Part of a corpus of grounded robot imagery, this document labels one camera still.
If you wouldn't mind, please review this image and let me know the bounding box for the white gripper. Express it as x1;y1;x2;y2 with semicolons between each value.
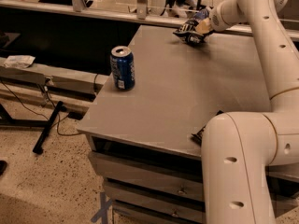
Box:
195;0;247;35

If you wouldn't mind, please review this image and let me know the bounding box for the blue Kettle chip bag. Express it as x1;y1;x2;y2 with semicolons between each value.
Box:
174;7;213;46

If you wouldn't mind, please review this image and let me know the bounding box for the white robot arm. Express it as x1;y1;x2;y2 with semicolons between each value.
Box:
201;0;299;224

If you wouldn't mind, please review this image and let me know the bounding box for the black rxbar chocolate wrapper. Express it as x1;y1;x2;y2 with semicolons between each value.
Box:
192;110;228;147

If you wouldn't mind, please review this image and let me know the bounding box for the blue soda can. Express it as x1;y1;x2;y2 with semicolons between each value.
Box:
110;46;135;91

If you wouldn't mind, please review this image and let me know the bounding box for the grey low shelf bench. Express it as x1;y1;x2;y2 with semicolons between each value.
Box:
0;58;108;113

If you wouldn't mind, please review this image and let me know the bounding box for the grey drawer cabinet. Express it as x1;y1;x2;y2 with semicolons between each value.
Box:
77;25;299;224

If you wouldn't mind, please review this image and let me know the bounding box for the white crumpled cloth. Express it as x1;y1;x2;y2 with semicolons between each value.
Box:
4;55;35;69

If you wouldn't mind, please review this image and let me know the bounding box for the black floor stand bar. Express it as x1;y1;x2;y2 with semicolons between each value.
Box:
33;101;64;155

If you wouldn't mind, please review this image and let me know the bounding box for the black cable on floor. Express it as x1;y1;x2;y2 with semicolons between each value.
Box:
0;73;100;137

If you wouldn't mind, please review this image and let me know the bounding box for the grey metal rail barrier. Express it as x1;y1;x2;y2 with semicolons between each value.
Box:
0;0;299;42

